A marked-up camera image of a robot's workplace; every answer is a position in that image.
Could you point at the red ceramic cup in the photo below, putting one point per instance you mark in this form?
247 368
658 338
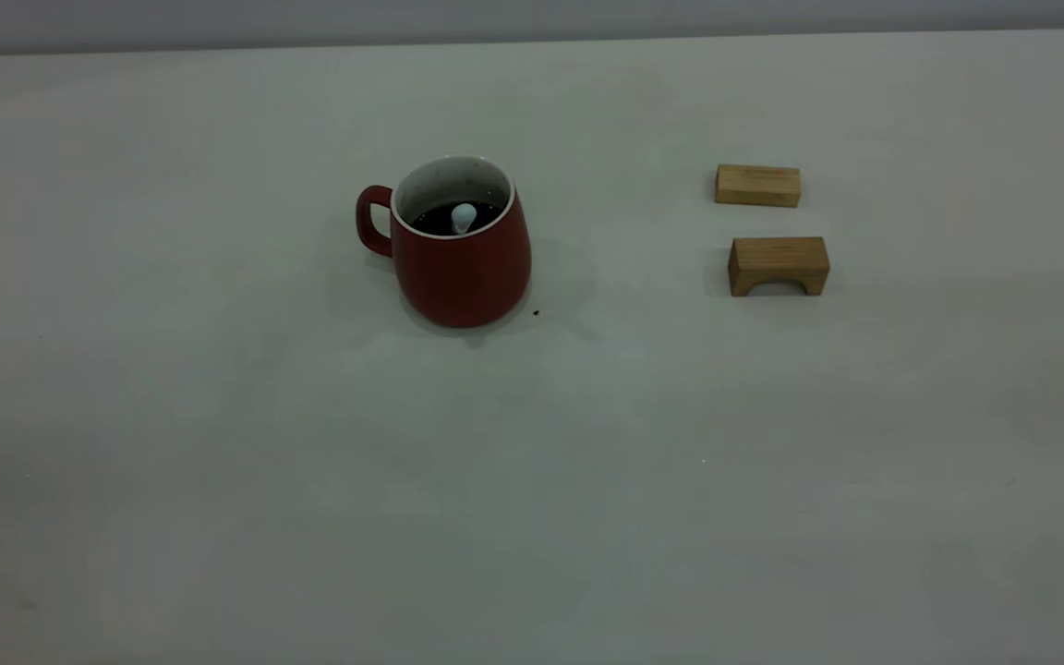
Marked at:
463 277

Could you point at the arched wooden block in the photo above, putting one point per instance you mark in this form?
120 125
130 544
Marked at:
777 254

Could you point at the rectangular wooden block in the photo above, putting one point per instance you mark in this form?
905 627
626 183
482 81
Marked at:
758 185

